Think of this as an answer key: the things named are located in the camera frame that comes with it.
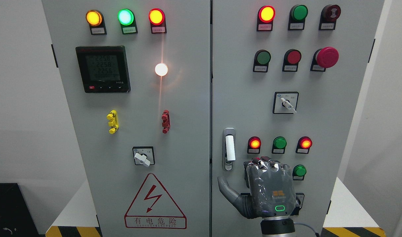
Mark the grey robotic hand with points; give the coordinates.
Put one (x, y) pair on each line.
(271, 187)

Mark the silver door handle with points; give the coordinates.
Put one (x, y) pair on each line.
(228, 151)

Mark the grey right cabinet door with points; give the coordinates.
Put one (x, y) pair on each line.
(243, 99)

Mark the grey cabinet door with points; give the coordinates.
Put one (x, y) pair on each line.
(181, 155)
(243, 99)

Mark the grey left cabinet door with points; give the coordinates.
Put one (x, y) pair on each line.
(181, 155)

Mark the green button lower right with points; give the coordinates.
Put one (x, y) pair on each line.
(299, 172)

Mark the green button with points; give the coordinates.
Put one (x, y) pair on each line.
(297, 16)
(299, 172)

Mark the green light middle row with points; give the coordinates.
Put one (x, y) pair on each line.
(279, 145)

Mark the red lit light left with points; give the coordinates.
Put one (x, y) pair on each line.
(254, 144)

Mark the red lit light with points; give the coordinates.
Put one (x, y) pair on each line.
(254, 144)
(265, 17)
(304, 144)

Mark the white cabinet base platform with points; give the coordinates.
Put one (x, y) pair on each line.
(345, 218)

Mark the red electric warning sticker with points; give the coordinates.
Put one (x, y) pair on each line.
(153, 207)

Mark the red terminal connector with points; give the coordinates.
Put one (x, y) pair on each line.
(166, 121)

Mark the green button second row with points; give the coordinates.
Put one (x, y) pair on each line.
(261, 61)

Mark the red button second row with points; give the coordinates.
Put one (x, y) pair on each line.
(291, 60)

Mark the red emergency stop button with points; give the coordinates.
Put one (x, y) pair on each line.
(324, 58)

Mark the white glowing indicator light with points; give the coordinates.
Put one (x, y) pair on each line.
(161, 69)

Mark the yellow terminal connector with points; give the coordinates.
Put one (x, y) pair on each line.
(113, 121)

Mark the red lit light top right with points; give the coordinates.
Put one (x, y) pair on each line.
(265, 17)

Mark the green button top right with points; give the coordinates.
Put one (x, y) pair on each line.
(297, 16)

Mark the dark red buzzer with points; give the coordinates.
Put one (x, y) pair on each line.
(329, 16)

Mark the black digital power meter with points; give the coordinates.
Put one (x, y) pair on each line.
(103, 69)

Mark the red indicator light top left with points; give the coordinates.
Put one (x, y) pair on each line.
(157, 21)

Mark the green indicator light top left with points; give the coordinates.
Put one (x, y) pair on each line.
(127, 21)

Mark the yellow indicator light top left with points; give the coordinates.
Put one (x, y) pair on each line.
(96, 23)

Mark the black box on floor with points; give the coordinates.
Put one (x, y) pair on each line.
(15, 219)

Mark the black selector switch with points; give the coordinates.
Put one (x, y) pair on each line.
(299, 202)

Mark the white selector switch upper right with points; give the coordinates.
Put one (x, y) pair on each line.
(285, 102)

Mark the white selector switch left door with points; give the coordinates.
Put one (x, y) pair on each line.
(143, 155)

